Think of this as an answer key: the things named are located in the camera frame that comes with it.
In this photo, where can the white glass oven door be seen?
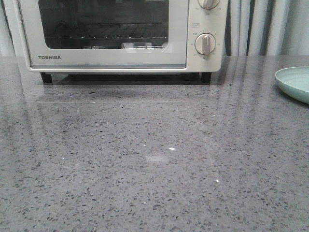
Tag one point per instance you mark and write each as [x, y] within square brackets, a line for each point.
[40, 17]

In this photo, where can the upper beige oven knob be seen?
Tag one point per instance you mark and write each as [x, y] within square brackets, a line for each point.
[208, 4]

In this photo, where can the light green round plate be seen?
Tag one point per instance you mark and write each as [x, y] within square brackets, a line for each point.
[294, 81]

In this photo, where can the metal wire oven rack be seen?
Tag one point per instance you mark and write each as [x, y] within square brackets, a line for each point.
[108, 36]

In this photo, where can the beige oven knob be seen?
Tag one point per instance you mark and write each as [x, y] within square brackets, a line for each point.
[208, 4]
[205, 44]

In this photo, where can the grey pleated curtain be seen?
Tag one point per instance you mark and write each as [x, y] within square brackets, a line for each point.
[260, 27]

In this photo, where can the white Toshiba toaster oven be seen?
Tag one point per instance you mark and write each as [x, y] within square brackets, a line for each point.
[199, 21]

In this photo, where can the lower beige oven knob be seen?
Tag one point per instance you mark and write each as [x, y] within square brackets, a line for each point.
[205, 44]

